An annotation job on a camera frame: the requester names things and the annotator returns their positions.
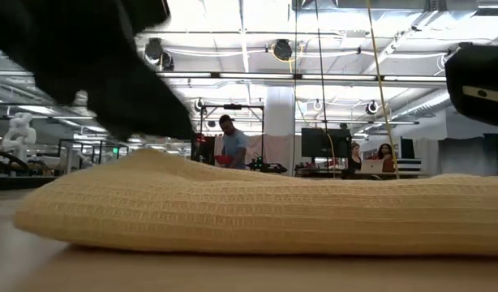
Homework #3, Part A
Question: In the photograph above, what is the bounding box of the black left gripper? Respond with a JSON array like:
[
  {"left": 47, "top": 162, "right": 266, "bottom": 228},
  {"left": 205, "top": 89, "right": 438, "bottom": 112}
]
[{"left": 0, "top": 0, "right": 196, "bottom": 142}]

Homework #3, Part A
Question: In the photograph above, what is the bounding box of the orange waffle weave towel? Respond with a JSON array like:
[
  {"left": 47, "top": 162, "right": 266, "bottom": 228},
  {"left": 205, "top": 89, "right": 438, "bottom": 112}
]
[{"left": 13, "top": 148, "right": 498, "bottom": 257}]

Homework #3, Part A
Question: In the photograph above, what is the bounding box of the black upright panel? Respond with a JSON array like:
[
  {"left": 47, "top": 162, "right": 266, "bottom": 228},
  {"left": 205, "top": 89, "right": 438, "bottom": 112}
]
[{"left": 191, "top": 135, "right": 217, "bottom": 165}]

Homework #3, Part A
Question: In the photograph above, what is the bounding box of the dark room partition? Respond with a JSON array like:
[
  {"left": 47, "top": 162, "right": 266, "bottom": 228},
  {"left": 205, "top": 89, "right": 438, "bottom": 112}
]
[{"left": 437, "top": 132, "right": 498, "bottom": 178}]

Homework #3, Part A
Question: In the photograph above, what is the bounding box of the black gantry stand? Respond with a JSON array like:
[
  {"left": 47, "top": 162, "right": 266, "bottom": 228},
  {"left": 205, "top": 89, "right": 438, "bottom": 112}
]
[{"left": 199, "top": 103, "right": 266, "bottom": 164}]

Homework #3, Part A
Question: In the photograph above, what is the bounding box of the person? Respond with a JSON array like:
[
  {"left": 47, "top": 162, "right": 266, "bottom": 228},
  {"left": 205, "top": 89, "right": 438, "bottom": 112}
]
[
  {"left": 217, "top": 114, "right": 250, "bottom": 170},
  {"left": 372, "top": 142, "right": 396, "bottom": 174},
  {"left": 347, "top": 141, "right": 364, "bottom": 174}
]

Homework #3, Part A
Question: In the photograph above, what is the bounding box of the small dark monitor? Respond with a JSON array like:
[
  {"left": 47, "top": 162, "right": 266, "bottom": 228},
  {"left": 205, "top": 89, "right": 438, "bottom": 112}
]
[{"left": 399, "top": 136, "right": 416, "bottom": 160}]

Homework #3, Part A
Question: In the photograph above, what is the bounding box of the long ceiling light bar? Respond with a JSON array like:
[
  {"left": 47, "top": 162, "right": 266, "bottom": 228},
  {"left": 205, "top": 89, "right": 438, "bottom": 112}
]
[{"left": 0, "top": 70, "right": 449, "bottom": 84}]

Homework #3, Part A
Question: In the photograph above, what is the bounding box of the black white striped box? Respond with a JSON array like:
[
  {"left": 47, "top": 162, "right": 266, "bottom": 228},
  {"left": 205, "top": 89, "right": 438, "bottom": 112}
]
[{"left": 396, "top": 157, "right": 423, "bottom": 174}]

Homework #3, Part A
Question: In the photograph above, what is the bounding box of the white building column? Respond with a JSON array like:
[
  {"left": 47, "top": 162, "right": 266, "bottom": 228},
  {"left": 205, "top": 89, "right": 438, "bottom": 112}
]
[{"left": 264, "top": 84, "right": 297, "bottom": 137}]

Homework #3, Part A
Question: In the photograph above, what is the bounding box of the pale open laptop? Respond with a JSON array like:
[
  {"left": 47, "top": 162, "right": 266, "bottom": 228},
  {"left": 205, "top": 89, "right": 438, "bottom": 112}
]
[{"left": 360, "top": 159, "right": 384, "bottom": 174}]

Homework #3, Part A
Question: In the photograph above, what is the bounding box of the black computer monitor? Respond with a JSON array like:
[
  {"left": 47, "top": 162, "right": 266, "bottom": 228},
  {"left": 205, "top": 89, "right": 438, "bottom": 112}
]
[{"left": 300, "top": 127, "right": 354, "bottom": 160}]

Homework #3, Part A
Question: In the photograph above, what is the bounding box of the black framed glass enclosure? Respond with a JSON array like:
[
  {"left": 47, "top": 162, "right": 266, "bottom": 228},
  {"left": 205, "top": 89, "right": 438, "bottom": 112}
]
[{"left": 58, "top": 138, "right": 131, "bottom": 168}]

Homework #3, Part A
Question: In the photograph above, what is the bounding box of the yellow hanging cable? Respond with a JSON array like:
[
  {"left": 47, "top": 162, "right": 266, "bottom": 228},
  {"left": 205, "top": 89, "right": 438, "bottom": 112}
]
[{"left": 366, "top": 0, "right": 401, "bottom": 179}]

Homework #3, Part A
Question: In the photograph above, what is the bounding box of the black curved hose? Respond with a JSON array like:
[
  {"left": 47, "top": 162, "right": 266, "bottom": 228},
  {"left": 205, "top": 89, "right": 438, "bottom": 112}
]
[{"left": 0, "top": 148, "right": 30, "bottom": 172}]

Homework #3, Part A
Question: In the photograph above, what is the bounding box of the black aluminium table frame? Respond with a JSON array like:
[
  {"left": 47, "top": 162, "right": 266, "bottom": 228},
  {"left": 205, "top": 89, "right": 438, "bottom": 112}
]
[{"left": 0, "top": 174, "right": 58, "bottom": 191}]

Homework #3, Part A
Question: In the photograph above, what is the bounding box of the black hanging cable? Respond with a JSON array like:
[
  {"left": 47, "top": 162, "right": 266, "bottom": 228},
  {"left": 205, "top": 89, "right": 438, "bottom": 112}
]
[{"left": 315, "top": 0, "right": 332, "bottom": 179}]

